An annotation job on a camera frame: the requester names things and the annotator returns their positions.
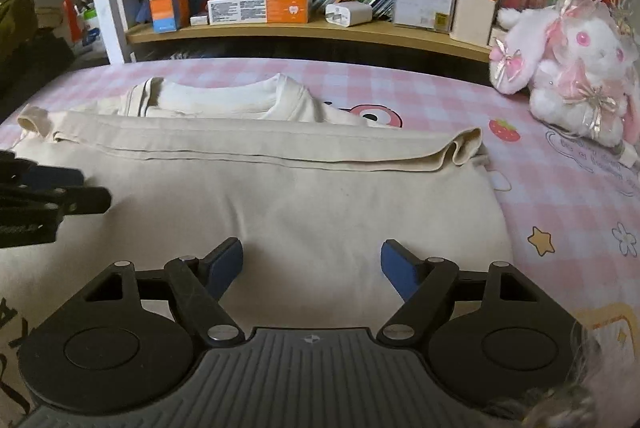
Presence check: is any cream pen holder box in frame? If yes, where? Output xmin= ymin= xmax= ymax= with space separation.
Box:
xmin=449 ymin=0 xmax=496 ymax=46

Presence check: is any pink checkered tablecloth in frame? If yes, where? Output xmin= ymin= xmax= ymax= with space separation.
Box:
xmin=0 ymin=57 xmax=640 ymax=409

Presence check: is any cream white t-shirt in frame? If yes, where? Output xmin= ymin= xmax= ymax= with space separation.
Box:
xmin=0 ymin=71 xmax=516 ymax=409

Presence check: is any wooden shelf board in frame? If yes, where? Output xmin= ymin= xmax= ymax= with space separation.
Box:
xmin=126 ymin=20 xmax=489 ymax=63

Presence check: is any white green lidded jar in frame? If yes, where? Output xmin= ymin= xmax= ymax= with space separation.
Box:
xmin=82 ymin=8 xmax=105 ymax=53

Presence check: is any clear cd case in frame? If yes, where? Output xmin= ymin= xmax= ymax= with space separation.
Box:
xmin=393 ymin=0 xmax=454 ymax=32

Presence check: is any olive brown garment pile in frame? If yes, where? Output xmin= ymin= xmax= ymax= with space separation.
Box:
xmin=1 ymin=0 xmax=74 ymax=92

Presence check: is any small white tag box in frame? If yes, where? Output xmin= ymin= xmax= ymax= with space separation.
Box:
xmin=190 ymin=14 xmax=208 ymax=26

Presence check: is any flat white orange box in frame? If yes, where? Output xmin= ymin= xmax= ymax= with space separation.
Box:
xmin=207 ymin=0 xmax=312 ymax=25

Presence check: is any white charger plug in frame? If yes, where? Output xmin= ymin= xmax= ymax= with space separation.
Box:
xmin=324 ymin=1 xmax=373 ymax=27

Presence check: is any pink white plush bunny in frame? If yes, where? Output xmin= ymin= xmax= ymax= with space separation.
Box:
xmin=489 ymin=0 xmax=639 ymax=148

